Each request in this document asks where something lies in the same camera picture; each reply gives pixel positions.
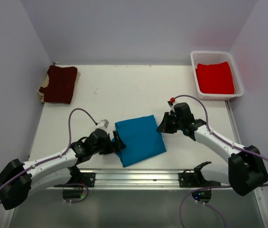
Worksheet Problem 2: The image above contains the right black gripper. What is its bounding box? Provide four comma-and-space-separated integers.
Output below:
157, 112, 184, 134

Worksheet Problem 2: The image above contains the blue t shirt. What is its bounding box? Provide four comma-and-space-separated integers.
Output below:
115, 115, 166, 168

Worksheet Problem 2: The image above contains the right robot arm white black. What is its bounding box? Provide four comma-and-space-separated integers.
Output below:
157, 101, 268, 196

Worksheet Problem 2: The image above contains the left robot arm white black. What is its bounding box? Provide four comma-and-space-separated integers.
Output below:
0, 129, 127, 210

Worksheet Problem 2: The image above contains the bright red t shirt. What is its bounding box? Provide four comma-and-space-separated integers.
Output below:
195, 62, 235, 95

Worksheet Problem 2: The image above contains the white plastic basket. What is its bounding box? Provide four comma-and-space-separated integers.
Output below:
190, 51, 243, 101

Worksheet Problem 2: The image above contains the dark red folded t shirt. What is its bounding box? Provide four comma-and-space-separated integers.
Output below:
44, 65, 79, 105

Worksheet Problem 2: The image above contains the beige folded t shirt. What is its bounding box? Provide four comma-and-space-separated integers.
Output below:
37, 75, 49, 103

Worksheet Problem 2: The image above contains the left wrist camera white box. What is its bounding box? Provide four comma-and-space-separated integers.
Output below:
96, 119, 109, 131

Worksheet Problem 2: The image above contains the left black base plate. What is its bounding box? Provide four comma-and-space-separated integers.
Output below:
53, 172, 96, 189

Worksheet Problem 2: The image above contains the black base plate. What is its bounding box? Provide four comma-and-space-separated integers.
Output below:
53, 172, 96, 189
178, 170, 221, 188

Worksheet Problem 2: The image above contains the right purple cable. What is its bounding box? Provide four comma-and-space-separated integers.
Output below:
174, 95, 268, 228

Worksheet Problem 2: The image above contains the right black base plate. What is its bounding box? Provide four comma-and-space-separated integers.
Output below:
178, 170, 221, 188

